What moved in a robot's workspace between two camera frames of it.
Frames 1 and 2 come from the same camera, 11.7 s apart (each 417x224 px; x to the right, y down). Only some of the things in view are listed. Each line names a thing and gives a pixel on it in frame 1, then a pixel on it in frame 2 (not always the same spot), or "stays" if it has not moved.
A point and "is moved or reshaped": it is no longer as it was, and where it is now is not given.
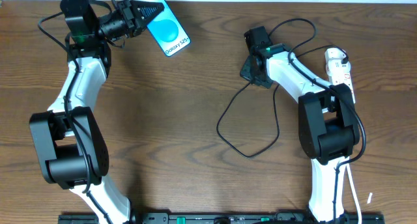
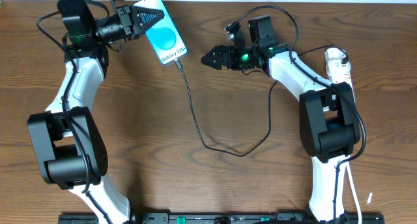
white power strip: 339,73 stays
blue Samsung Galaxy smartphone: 165,27 is moved or reshaped
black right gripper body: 247,70 to 225,57
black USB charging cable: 275,101 to 270,107
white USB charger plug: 335,53 stays
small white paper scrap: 369,198 stays
